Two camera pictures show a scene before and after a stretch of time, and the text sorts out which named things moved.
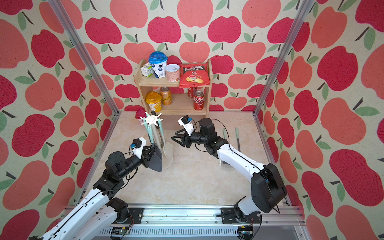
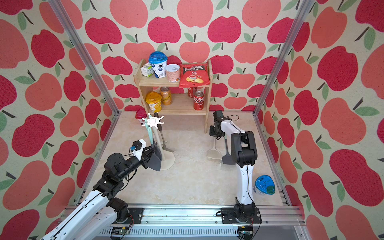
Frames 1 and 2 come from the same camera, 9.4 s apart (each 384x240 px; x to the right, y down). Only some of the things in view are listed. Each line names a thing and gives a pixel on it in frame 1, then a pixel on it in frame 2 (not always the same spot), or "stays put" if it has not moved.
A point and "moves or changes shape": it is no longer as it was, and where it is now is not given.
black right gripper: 186,140 -> 212,133
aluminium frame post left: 84,53 stays put
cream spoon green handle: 168,147 moves or changes shape
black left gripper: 145,157 stays put
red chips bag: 194,75 stays put
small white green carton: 147,70 stays put
